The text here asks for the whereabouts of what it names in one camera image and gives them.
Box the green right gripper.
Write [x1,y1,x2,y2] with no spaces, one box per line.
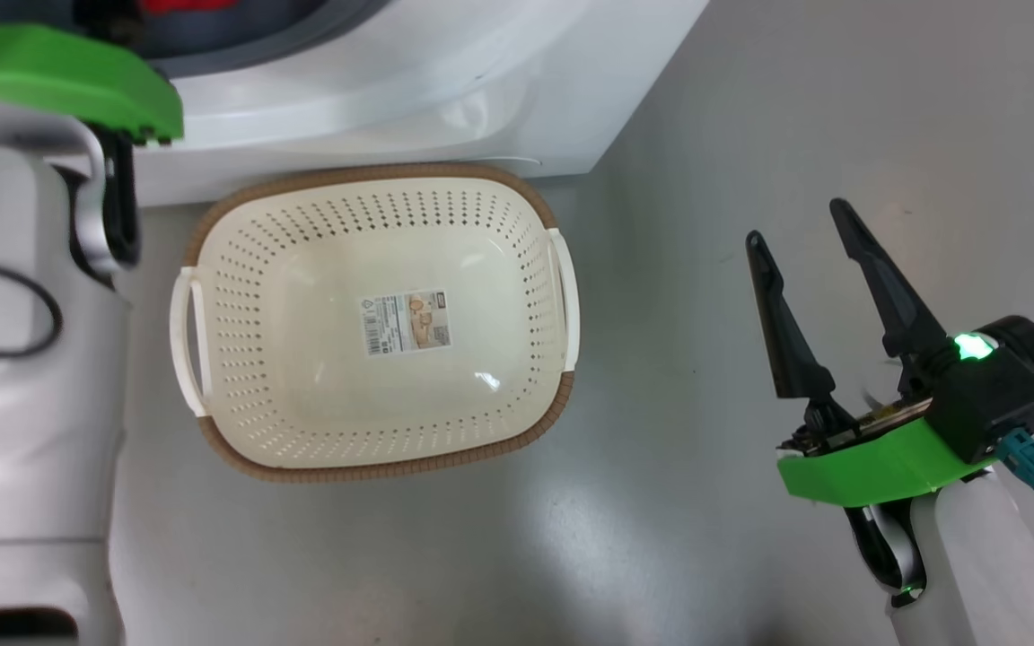
[745,198,1001,509]

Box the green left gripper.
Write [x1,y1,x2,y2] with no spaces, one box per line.
[0,22,186,146]

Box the red and white clothing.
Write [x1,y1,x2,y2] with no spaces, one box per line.
[138,0,240,14]

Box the grey rubber door gasket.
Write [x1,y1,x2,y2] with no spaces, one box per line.
[136,0,392,80]

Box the cream perforated laundry basket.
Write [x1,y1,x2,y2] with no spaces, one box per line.
[169,163,582,484]

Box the white washing machine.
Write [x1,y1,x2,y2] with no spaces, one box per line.
[77,0,711,209]

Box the paper basket label sticker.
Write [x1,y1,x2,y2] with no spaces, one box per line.
[358,289,453,358]

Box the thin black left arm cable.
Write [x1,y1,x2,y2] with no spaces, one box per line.
[0,262,65,360]

